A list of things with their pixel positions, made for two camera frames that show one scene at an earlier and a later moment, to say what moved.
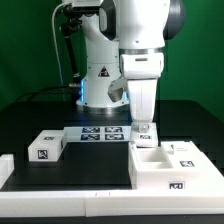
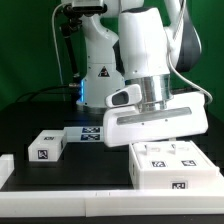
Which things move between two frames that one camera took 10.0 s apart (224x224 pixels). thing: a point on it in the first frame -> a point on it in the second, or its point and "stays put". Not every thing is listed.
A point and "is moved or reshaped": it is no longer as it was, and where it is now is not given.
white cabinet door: [187, 156] stays put
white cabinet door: [147, 139] is moved or reshaped
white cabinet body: [173, 166] stays put
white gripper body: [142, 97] -> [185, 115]
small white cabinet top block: [48, 146] stays put
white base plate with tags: [97, 134] stays put
